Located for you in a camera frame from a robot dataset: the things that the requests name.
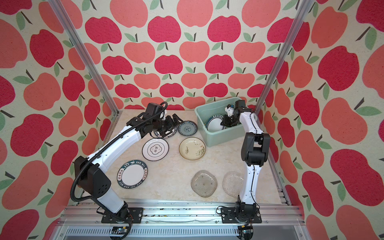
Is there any green red rimmed white plate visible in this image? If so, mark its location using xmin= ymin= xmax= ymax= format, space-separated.
xmin=205 ymin=114 xmax=225 ymax=133

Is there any green circuit board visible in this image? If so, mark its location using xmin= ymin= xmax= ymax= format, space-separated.
xmin=111 ymin=226 xmax=131 ymax=235

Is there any right aluminium frame post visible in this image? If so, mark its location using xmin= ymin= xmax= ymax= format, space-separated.
xmin=255 ymin=0 xmax=315 ymax=113

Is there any mint green plastic bin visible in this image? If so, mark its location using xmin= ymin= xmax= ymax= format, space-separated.
xmin=194 ymin=96 xmax=258 ymax=148

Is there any black corrugated cable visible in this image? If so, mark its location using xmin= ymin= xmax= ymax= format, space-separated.
xmin=69 ymin=101 xmax=169 ymax=203

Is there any black rimmed white plate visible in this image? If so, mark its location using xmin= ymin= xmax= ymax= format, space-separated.
xmin=154 ymin=128 xmax=178 ymax=139

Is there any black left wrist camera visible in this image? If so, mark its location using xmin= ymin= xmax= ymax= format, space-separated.
xmin=145 ymin=103 xmax=164 ymax=119

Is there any left aluminium frame post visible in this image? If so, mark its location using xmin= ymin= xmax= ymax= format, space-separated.
xmin=47 ymin=0 xmax=120 ymax=115

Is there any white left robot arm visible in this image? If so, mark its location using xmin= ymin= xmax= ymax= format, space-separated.
xmin=70 ymin=113 xmax=183 ymax=225

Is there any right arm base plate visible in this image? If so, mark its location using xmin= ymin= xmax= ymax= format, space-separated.
xmin=219 ymin=205 xmax=263 ymax=224

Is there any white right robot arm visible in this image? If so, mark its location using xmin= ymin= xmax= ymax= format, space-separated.
xmin=221 ymin=100 xmax=271 ymax=216

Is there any clear glass plate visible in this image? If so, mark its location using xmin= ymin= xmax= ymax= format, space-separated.
xmin=222 ymin=171 xmax=244 ymax=198

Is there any grey glass plate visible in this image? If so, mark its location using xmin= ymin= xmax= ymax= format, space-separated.
xmin=191 ymin=170 xmax=218 ymax=198

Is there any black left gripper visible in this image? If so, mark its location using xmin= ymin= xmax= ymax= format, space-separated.
xmin=152 ymin=113 xmax=185 ymax=137

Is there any aluminium frame post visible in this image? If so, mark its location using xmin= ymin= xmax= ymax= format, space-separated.
xmin=255 ymin=0 xmax=315 ymax=113
xmin=47 ymin=0 xmax=120 ymax=115

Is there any small blue patterned plate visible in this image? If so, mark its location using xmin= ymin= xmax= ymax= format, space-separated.
xmin=178 ymin=121 xmax=198 ymax=137

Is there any dark rimmed hao mei plate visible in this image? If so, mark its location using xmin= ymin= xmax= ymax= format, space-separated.
xmin=117 ymin=160 xmax=148 ymax=189

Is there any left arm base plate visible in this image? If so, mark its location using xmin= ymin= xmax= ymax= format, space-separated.
xmin=101 ymin=208 xmax=144 ymax=224

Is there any white plate with green rings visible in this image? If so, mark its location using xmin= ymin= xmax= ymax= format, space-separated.
xmin=142 ymin=139 xmax=170 ymax=162

